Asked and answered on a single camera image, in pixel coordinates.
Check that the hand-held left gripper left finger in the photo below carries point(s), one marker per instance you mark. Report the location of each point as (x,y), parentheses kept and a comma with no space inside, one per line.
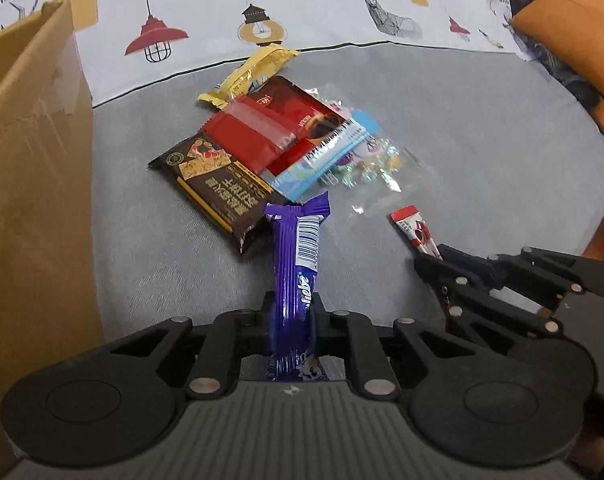
(268,312)

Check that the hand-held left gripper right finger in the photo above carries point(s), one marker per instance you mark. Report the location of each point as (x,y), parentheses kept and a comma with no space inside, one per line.
(316,316)

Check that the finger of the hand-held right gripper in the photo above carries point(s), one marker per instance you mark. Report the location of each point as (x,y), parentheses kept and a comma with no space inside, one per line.
(434,274)
(470,263)

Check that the purple snack bar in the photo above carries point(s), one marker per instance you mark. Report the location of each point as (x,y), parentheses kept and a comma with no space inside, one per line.
(294,280)

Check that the small red sachet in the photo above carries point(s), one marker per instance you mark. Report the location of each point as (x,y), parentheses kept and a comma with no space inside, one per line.
(415,232)

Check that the grey fabric cover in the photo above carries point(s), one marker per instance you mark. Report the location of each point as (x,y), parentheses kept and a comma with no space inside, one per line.
(481,150)

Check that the clear candy bag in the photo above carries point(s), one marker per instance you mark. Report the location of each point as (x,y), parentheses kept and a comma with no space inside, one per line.
(381,157)

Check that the brown snack packet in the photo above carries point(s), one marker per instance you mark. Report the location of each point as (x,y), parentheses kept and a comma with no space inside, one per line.
(217,190)

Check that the blue and white packet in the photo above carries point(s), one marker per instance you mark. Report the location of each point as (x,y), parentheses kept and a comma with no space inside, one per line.
(327,170)

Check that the glossy red snack packet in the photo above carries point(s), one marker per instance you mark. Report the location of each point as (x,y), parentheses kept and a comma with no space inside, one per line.
(249,137)

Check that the dark red coffee packet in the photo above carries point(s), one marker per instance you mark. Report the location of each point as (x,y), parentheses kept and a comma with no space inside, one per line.
(307,115)

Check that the yellow snack packet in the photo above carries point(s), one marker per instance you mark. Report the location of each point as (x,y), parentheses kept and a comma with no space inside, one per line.
(252,72)

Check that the orange cushion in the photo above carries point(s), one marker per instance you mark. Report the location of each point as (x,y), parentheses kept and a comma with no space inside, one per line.
(576,35)

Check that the cardboard box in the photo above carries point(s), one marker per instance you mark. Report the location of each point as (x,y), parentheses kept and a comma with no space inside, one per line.
(34,220)

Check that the white printed cloth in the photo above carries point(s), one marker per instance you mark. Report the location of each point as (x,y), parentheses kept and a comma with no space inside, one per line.
(302,5)

